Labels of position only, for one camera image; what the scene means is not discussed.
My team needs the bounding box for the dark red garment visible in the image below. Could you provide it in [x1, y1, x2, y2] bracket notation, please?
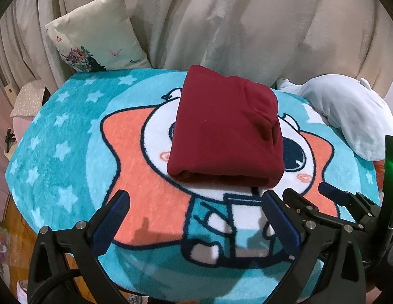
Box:
[167, 65, 284, 188]

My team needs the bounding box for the white plush toy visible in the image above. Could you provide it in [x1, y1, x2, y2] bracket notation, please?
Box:
[276, 74, 393, 162]

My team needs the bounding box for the teal cartoon fleece blanket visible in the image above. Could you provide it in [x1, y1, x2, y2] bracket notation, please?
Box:
[5, 68, 382, 304]

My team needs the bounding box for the beige curtain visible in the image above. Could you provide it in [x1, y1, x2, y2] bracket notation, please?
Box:
[0, 0, 393, 96]

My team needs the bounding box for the cream floral pillow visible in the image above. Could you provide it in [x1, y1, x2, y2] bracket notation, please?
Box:
[45, 0, 151, 72]

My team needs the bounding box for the black cable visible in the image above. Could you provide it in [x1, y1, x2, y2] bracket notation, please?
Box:
[27, 268, 83, 304]

